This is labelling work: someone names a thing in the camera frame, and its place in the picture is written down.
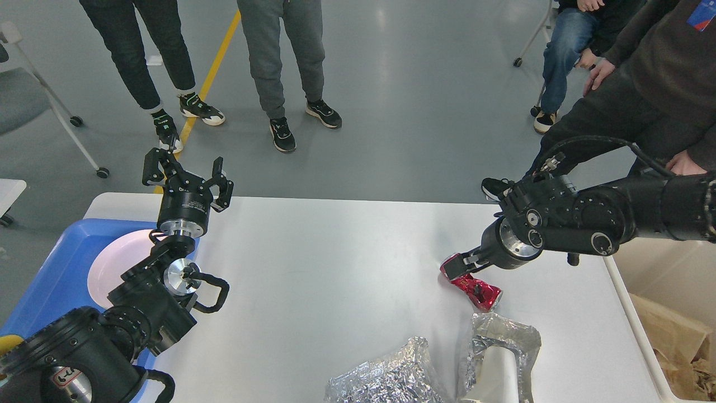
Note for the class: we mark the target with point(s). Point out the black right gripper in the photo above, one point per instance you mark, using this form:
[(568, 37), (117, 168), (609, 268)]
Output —
[(499, 247)]

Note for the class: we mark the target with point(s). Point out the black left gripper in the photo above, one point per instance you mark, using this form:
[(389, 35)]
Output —
[(187, 199)]

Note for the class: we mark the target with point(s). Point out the red foil wrapper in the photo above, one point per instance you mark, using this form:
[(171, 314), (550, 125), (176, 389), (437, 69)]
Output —
[(484, 296)]

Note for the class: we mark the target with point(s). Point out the pink plate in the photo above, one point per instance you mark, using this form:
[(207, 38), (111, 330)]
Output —
[(119, 256)]

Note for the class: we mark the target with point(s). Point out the brown paper bag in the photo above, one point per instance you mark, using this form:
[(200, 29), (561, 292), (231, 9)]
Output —
[(676, 338)]

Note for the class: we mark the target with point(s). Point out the brown paper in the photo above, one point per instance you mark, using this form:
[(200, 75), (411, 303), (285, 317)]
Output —
[(689, 372)]

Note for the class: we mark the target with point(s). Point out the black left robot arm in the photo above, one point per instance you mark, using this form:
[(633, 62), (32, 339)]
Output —
[(89, 356)]

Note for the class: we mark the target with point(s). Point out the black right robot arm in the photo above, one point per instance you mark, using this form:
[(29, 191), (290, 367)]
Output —
[(546, 212)]

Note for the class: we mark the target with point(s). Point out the foil bag with paper cup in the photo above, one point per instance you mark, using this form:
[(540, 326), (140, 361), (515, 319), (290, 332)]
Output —
[(497, 360)]

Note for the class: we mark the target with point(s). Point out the crumpled aluminium foil bag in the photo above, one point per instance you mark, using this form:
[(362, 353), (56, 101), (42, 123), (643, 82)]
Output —
[(405, 375)]

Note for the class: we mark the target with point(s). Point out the blue plastic tray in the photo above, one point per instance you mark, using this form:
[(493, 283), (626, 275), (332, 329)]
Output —
[(61, 284)]

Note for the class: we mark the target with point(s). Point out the white side table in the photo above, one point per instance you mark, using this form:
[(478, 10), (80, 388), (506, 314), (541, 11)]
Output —
[(11, 189)]

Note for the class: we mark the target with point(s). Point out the grey office chair left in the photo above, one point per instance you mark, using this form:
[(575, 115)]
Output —
[(25, 95)]

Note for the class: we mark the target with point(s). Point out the white plastic bin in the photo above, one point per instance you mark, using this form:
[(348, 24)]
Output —
[(678, 275)]

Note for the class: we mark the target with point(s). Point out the teal mug yellow inside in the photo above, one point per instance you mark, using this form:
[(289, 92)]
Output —
[(9, 342)]

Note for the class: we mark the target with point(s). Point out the walking person dark clothes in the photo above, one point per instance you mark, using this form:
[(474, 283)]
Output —
[(655, 87)]

